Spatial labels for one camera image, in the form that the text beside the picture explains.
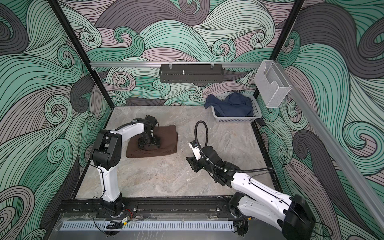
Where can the aluminium rail back wall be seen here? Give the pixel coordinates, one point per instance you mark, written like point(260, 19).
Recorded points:
point(137, 64)

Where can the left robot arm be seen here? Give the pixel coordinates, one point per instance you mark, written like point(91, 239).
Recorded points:
point(107, 153)

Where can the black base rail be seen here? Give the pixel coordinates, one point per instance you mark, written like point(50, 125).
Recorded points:
point(211, 206)

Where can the aluminium rail right wall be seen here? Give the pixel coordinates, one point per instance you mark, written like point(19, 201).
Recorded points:
point(308, 103)

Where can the white slotted cable duct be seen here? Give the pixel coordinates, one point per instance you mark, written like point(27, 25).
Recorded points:
point(150, 226)

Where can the brown trousers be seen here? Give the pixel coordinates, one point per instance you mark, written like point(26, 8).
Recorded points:
point(162, 141)

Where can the aluminium rail wall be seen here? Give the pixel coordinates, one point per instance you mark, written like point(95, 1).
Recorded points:
point(308, 103)
point(137, 64)

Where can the navy blue trousers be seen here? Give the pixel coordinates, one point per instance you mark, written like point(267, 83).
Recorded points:
point(234, 105)

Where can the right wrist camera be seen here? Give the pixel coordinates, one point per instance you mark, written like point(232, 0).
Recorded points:
point(196, 151)

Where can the clear plastic wall bin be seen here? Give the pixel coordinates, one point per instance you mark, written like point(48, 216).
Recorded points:
point(273, 83)

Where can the black perforated wall tray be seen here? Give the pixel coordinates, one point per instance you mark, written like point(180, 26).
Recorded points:
point(191, 74)

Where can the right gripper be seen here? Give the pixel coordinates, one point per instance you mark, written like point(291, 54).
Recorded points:
point(193, 163)

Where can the white plastic laundry basket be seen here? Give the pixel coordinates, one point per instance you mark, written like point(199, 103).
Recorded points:
point(256, 114)

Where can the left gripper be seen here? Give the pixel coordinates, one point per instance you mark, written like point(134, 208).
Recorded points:
point(156, 142)

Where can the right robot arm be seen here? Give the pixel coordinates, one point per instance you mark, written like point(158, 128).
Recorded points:
point(291, 215)

